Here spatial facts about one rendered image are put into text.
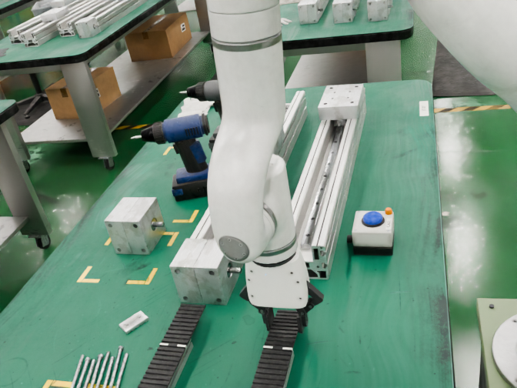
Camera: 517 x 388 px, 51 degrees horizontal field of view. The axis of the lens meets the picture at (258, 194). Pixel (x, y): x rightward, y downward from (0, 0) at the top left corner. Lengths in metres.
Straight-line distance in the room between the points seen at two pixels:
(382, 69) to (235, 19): 2.10
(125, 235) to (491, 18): 0.93
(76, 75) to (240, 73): 2.72
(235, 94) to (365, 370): 0.50
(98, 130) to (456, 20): 3.00
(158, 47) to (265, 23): 4.17
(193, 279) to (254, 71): 0.51
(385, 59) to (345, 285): 1.77
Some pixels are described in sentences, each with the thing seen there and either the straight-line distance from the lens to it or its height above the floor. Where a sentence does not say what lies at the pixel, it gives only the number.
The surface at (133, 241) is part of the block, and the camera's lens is 1.30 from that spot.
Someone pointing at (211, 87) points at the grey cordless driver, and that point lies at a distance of 1.59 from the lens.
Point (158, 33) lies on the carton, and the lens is 4.80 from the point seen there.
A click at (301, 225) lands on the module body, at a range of 1.19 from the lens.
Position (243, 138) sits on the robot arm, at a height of 1.21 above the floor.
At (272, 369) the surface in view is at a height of 0.81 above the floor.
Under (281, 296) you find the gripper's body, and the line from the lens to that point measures 0.92.
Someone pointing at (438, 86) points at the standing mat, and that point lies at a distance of 3.98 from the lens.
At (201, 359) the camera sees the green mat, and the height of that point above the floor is 0.78.
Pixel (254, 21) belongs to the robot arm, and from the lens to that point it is 0.68.
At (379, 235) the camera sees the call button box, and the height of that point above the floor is 0.83.
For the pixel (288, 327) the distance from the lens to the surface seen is 0.99.
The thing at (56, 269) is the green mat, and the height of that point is 0.78.
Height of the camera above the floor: 1.51
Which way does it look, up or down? 31 degrees down
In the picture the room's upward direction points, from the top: 11 degrees counter-clockwise
